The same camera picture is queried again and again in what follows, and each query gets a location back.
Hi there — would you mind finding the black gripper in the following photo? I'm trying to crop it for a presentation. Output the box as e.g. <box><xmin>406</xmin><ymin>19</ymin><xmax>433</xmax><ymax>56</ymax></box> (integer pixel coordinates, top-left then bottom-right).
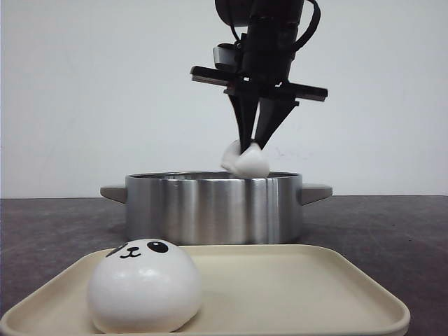
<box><xmin>190</xmin><ymin>17</ymin><xmax>328</xmax><ymax>154</ymax></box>

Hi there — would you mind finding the panda bun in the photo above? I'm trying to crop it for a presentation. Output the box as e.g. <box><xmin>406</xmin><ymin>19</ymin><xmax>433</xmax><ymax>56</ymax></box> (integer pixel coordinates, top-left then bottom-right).
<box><xmin>221</xmin><ymin>140</ymin><xmax>270</xmax><ymax>179</ymax></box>
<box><xmin>87</xmin><ymin>239</ymin><xmax>202</xmax><ymax>333</ymax></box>

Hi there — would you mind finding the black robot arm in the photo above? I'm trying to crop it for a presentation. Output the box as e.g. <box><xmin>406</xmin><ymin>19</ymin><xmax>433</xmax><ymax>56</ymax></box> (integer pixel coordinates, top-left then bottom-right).
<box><xmin>190</xmin><ymin>1</ymin><xmax>328</xmax><ymax>153</ymax></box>

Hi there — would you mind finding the stainless steel steamer pot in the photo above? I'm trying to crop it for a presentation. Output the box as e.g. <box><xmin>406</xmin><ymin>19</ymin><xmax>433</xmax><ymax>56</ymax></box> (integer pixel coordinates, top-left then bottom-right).
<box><xmin>100</xmin><ymin>171</ymin><xmax>333</xmax><ymax>245</ymax></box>

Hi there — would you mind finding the cream plastic tray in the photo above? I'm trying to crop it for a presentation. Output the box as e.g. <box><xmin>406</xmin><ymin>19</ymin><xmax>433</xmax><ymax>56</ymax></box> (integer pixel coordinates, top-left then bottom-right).
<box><xmin>1</xmin><ymin>244</ymin><xmax>410</xmax><ymax>335</ymax></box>

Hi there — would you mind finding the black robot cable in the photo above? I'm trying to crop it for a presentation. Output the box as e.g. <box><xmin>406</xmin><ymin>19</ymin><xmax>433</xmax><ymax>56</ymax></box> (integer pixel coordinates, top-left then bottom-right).
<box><xmin>292</xmin><ymin>0</ymin><xmax>322</xmax><ymax>52</ymax></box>

